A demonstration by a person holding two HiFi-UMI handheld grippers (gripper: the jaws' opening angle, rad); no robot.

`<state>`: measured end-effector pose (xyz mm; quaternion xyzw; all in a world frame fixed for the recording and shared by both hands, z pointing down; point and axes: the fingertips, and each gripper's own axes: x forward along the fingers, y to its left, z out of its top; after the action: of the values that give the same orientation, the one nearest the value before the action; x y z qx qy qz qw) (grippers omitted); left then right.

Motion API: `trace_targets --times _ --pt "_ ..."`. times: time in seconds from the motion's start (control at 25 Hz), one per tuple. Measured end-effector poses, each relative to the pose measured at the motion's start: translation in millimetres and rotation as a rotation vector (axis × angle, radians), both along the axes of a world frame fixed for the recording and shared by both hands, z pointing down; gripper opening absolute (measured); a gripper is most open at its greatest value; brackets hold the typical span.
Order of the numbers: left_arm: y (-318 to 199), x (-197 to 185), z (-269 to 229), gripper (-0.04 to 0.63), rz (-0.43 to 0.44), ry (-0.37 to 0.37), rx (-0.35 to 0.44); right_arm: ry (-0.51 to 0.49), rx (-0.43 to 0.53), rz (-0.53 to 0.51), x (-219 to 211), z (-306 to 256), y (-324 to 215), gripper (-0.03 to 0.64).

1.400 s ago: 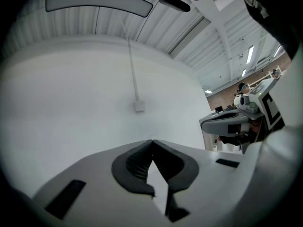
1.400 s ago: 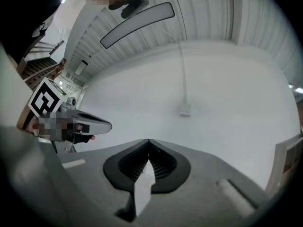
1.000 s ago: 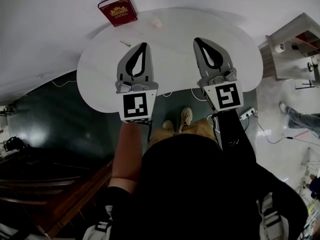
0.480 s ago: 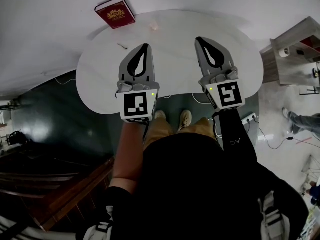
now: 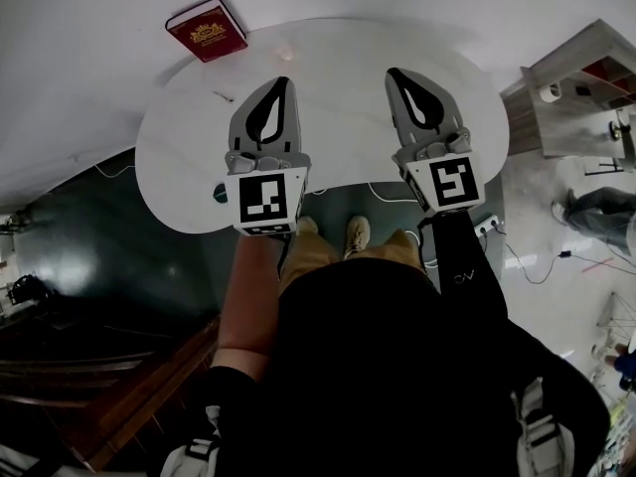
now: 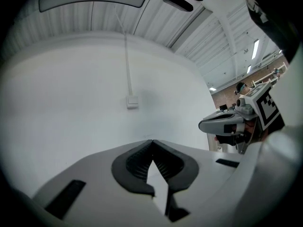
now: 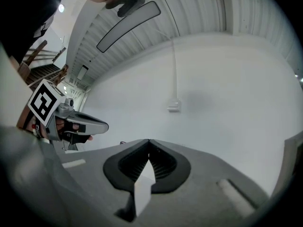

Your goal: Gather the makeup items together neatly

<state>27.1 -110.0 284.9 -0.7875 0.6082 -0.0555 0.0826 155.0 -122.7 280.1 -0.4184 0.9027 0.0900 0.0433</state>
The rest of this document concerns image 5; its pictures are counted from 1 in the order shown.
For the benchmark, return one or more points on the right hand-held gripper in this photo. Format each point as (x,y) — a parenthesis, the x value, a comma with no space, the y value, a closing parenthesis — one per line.
(452,182)

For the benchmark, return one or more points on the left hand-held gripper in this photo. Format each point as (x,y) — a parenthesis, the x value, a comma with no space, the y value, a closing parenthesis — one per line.
(263,199)

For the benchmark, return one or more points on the small silver metal piece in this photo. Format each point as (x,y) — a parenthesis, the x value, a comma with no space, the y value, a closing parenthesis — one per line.
(223,97)

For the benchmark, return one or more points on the small dark round cap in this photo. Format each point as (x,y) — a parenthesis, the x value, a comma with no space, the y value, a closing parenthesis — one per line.
(220,194)

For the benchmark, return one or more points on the person's right forearm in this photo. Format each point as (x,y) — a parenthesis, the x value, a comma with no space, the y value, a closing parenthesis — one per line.
(464,266)

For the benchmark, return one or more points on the person's left forearm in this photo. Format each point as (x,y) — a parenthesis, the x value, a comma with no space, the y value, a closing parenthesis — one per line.
(248,306)

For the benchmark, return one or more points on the white curved table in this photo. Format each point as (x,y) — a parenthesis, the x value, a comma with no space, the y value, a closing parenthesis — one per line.
(338,117)

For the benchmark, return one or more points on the person's left shoe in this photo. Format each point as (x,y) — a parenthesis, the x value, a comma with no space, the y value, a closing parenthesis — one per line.
(307,225)

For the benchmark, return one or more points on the person's shoe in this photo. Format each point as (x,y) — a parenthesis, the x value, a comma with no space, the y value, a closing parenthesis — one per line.
(358,234)
(307,225)

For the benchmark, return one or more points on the red book gold emblem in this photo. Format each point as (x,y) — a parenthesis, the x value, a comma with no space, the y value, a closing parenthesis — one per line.
(206,30)

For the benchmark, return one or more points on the white power strip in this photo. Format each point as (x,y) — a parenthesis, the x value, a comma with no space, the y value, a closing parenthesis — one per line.
(488,225)

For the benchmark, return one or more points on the white paper roll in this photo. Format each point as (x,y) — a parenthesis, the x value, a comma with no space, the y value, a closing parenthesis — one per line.
(549,92)

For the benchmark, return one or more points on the person's right shoe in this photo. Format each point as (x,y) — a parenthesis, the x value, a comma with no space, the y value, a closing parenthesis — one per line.
(358,234)

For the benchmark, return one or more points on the person's tan trousers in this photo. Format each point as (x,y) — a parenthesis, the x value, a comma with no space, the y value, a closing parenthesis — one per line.
(308,261)

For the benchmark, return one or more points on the grey shelf unit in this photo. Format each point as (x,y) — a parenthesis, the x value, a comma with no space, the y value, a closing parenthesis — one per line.
(571,112)

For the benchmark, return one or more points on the red tape strip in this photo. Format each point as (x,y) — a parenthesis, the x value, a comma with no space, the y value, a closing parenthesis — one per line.
(598,265)

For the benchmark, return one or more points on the person's black shirt torso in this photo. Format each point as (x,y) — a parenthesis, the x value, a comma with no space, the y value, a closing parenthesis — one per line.
(377,375)

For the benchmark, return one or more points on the black device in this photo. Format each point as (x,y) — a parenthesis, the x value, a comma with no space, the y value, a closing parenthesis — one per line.
(27,290)

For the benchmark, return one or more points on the dark wooden bed frame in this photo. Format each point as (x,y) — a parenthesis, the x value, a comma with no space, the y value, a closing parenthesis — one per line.
(149,390)

